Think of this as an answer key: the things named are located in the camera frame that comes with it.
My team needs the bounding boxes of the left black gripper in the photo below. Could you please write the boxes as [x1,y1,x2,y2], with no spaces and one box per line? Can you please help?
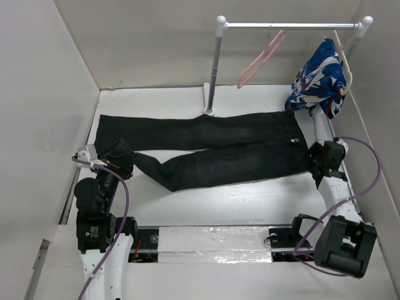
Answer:
[89,149,134,210]

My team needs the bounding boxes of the black denim trousers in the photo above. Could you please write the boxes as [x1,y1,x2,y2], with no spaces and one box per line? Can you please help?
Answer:
[94,112,308,192]

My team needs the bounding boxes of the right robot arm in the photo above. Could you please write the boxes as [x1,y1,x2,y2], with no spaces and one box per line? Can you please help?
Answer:
[289,137,377,279]

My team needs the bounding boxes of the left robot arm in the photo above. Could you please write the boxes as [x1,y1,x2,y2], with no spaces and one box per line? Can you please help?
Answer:
[72,139,139,299]

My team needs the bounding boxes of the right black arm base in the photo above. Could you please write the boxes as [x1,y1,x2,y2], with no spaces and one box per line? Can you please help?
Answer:
[264,227,313,263]

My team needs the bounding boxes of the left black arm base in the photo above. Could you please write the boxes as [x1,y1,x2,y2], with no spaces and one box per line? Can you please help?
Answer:
[128,227,159,263]

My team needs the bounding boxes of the cream plastic hanger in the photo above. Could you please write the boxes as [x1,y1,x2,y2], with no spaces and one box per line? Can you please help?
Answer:
[326,30,353,96]

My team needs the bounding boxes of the pink plastic hanger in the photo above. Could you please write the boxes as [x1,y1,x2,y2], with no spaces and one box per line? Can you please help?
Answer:
[237,29,288,89]

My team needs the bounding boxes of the blue white patterned garment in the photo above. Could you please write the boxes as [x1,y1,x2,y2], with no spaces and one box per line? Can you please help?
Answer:
[284,38,348,119]

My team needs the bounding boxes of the white metal clothes rack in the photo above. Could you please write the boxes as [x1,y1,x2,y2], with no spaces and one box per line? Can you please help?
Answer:
[201,14,374,144]

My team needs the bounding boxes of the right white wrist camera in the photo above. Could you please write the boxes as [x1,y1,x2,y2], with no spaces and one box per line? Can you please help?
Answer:
[334,137,349,154]

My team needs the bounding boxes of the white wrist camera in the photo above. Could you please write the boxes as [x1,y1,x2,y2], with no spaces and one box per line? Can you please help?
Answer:
[334,137,349,154]
[72,144,104,169]

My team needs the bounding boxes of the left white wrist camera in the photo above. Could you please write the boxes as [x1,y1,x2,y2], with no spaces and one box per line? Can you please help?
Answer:
[72,144,104,169]

